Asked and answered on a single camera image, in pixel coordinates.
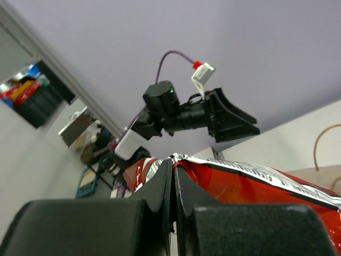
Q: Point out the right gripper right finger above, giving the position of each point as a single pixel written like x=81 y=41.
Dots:
x=205 y=226

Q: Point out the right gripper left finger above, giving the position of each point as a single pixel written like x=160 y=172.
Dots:
x=137 y=225

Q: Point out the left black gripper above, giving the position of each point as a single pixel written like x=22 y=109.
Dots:
x=227 y=131

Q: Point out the red Doritos chip bag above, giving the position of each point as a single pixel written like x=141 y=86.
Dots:
x=231 y=182

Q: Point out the brown paper bag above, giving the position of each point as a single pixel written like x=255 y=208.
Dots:
x=325 y=170

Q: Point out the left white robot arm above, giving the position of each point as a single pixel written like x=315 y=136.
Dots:
x=163 y=111

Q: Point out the black storage crate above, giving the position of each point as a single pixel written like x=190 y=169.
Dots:
x=35 y=93

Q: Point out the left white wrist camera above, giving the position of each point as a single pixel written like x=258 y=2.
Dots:
x=203 y=72

